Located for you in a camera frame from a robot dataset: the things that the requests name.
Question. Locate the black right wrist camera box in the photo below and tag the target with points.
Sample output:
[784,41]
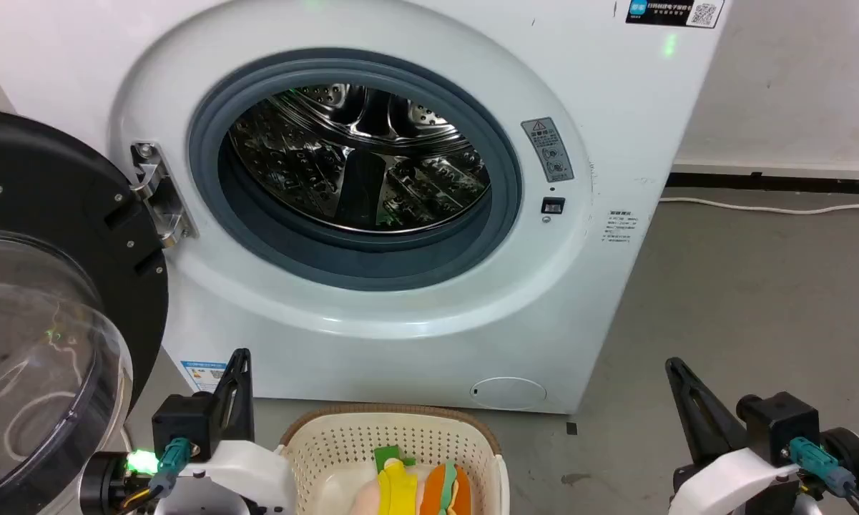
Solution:
[779,422]

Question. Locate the black washing machine door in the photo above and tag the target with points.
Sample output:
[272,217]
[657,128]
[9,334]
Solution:
[43,179]

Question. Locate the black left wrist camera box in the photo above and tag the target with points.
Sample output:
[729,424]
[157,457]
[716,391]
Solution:
[182,422]

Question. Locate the black QR code sticker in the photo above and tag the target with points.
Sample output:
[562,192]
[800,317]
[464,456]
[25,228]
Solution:
[669,11]

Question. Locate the yellow banana plush toy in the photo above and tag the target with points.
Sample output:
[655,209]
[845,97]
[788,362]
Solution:
[399,490]

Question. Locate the orange hamburger plush toy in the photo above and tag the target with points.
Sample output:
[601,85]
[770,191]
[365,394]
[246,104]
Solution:
[440,493]

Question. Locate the blue energy label sticker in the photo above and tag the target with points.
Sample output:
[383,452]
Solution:
[204,375]

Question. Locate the grey warning sticker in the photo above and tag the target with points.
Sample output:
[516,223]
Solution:
[548,149]

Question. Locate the grey rubber door gasket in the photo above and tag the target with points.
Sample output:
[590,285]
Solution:
[211,136]

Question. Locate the cream perforated laundry basket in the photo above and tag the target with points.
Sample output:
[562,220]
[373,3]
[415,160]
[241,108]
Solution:
[343,440]

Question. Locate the white front-load washing machine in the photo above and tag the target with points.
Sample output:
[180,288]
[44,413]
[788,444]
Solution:
[615,129]

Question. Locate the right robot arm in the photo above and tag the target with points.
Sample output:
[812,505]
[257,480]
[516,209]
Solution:
[851,454]

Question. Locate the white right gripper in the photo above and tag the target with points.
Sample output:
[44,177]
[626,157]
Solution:
[729,483]

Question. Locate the steel washer drum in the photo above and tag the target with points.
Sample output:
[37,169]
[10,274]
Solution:
[293,164]

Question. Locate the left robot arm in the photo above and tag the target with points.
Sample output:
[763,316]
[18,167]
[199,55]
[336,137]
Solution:
[104,483]

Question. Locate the oval white filter cover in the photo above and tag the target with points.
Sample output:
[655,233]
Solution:
[508,393]

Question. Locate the metal door hinge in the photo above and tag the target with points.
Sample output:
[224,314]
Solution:
[159,200]

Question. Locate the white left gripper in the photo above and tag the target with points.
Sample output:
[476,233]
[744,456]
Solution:
[250,472]

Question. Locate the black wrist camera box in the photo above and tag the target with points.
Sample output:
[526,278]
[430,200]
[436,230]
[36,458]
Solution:
[182,422]
[779,422]

